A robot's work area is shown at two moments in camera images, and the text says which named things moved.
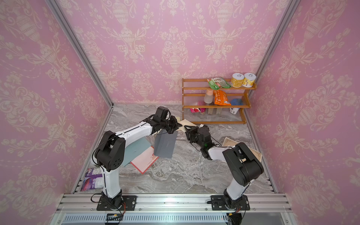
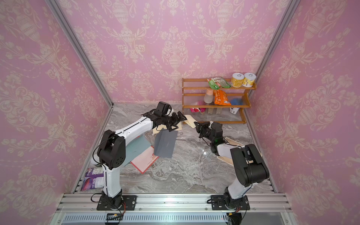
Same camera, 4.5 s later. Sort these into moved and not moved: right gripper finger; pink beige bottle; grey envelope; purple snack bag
Moved: right gripper finger
Not moved: purple snack bag; grey envelope; pink beige bottle
